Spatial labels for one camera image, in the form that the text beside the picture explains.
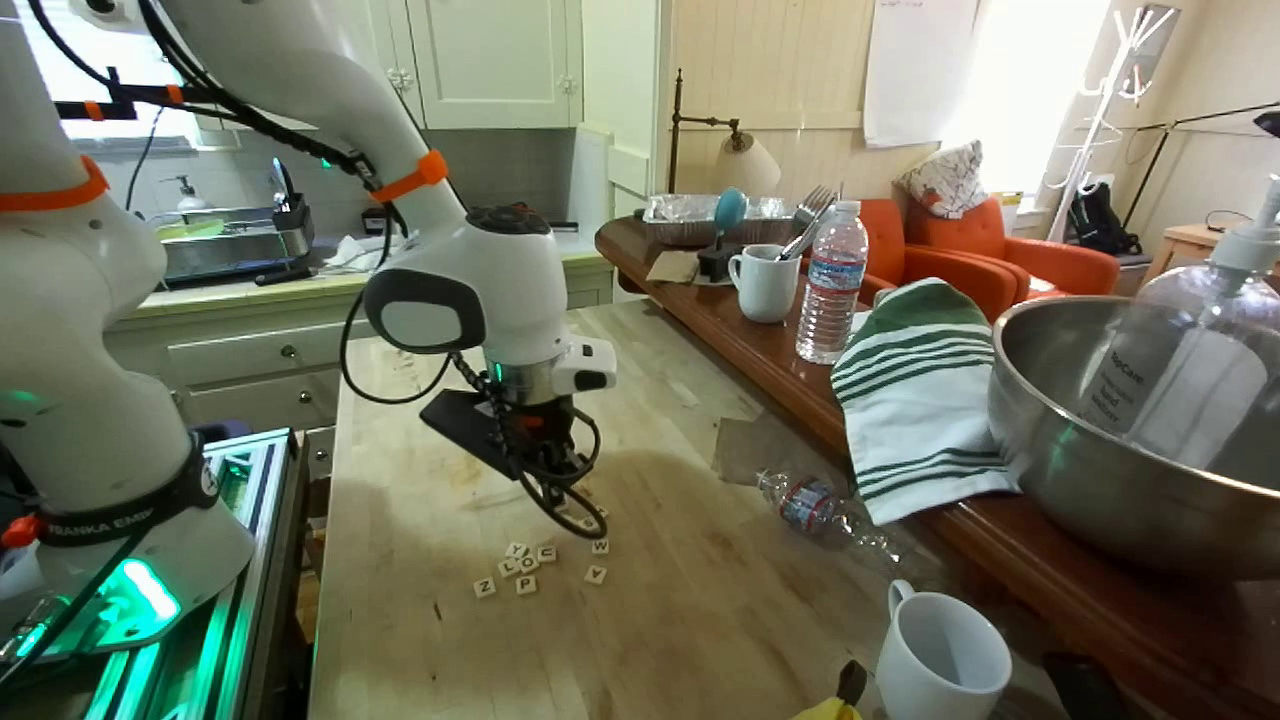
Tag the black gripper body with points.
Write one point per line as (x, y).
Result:
(539, 442)

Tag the letter tile E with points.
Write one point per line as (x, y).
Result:
(599, 574)

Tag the letter tile Z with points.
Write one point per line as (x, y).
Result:
(485, 586)

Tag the foil baking tray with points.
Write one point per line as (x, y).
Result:
(700, 206)

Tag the white mug on counter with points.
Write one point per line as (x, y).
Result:
(767, 282)

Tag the crumpled plastic wrapper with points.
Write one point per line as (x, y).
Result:
(817, 511)

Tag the brass desk lamp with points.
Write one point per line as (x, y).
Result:
(736, 166)

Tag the clear plastic water bottle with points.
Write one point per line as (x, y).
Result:
(834, 276)

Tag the white kitchen cabinet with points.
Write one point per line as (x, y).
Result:
(469, 65)

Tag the brown wooden counter shelf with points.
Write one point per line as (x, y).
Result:
(1204, 650)

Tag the green striped dish towel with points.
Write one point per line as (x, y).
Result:
(912, 392)

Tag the yellow banana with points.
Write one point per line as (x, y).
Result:
(841, 703)

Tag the white mug in foreground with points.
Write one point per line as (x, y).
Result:
(936, 656)

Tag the orange armchair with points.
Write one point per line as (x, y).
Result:
(975, 253)

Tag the patterned cushion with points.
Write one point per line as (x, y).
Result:
(948, 183)

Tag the large steel mixing bowl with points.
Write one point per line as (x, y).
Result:
(1112, 494)

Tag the clear soap pump bottle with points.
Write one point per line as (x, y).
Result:
(1186, 360)

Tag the white coat rack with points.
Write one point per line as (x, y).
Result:
(1138, 50)

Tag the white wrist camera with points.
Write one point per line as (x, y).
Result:
(578, 367)

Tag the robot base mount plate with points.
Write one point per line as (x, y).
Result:
(206, 642)

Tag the white wall paper sheet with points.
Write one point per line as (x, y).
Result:
(918, 61)

